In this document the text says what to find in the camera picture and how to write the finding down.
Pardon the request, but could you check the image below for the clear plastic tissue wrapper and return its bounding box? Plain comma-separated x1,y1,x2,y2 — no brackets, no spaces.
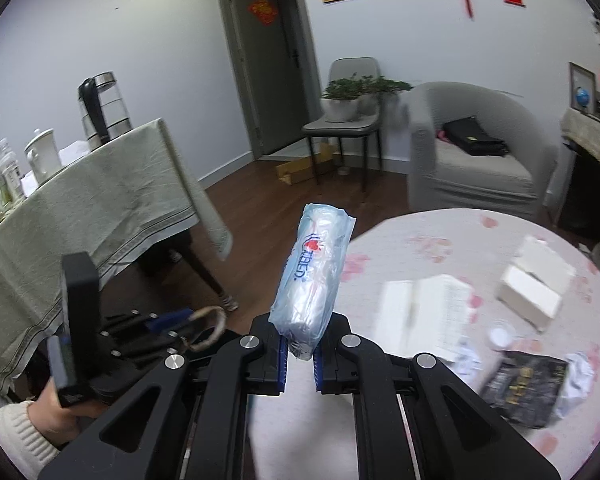
268,204,355,361

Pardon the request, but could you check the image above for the white cardboard box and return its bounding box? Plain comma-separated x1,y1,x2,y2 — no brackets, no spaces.
372,274,474,363

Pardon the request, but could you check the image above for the black face snack bag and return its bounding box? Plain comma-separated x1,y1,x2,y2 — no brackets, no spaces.
479,351,568,429

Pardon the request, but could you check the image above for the white tissue box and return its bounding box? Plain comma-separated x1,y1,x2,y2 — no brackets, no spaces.
496,235,576,333

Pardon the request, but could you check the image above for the silver foil ball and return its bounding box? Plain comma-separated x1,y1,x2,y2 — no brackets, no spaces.
553,352,595,419

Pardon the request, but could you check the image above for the white knit sleeve forearm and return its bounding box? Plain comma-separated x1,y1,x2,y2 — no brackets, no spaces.
0,401,59,479

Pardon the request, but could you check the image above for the person's left hand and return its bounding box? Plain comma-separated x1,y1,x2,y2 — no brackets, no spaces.
27,378,108,448

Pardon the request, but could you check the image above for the white plastic lid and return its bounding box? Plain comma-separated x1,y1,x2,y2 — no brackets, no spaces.
486,321,517,351

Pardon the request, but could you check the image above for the green striped tablecloth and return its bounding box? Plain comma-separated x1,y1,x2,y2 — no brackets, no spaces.
0,119,233,408

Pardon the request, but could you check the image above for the clear plastic bottle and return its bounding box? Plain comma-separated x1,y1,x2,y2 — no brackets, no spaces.
0,139,26,204

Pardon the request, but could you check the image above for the cardboard box on floor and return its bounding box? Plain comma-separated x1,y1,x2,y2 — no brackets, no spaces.
276,143,336,185

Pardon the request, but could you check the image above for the pink cartoon round tablecloth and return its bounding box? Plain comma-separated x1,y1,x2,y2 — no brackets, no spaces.
247,207,600,480

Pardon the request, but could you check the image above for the grey armchair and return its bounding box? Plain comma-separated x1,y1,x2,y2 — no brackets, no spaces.
406,81,558,221

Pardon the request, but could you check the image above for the steel electric kettle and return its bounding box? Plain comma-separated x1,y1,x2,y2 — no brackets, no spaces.
78,72,133,152

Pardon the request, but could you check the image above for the black bag on armchair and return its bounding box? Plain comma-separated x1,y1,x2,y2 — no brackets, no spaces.
442,116,509,157

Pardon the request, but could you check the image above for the potted green plant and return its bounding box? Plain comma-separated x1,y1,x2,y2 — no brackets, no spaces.
321,74,413,124

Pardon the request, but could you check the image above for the grey dining chair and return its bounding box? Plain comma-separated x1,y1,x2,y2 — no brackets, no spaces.
302,56,382,192

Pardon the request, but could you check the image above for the grey door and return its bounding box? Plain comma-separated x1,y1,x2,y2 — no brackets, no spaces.
219,0,321,159

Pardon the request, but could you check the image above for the beige fringed sideboard cloth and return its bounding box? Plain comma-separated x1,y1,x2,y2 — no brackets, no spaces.
560,108,600,162

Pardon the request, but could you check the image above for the red fu door decoration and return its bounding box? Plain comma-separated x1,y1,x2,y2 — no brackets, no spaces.
248,0,279,26

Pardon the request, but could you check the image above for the small blue globe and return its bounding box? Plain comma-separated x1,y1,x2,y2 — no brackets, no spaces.
574,87,591,110

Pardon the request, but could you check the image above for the framed picture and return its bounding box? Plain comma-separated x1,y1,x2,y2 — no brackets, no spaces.
569,62,596,115

